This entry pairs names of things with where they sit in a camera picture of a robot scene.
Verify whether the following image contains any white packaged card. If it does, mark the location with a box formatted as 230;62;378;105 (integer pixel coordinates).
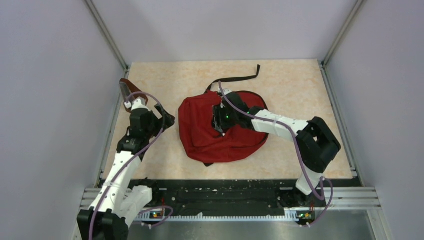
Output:
212;108;225;136

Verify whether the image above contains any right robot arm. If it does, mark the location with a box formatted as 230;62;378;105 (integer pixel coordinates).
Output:
212;89;341;206

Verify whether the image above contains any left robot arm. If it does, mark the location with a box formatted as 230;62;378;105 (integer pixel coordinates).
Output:
76;101;175;240

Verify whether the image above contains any brown leather case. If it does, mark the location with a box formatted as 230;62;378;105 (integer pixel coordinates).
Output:
119;78;149;103

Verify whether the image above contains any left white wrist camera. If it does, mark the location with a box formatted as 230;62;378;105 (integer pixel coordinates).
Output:
123;97;150;113

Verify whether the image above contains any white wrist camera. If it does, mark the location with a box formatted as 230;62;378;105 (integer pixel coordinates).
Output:
123;97;150;113
220;88;232;96

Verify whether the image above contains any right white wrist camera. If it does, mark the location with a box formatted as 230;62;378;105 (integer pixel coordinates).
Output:
220;88;232;96

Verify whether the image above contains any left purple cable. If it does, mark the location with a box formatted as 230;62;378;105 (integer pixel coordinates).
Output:
87;92;175;240

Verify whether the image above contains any purple cable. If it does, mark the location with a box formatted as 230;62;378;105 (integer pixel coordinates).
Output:
217;81;334;228
87;92;175;240

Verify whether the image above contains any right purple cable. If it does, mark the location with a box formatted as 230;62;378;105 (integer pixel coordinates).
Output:
217;81;334;228

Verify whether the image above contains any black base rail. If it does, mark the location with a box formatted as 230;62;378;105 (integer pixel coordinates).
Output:
127;178;327;218

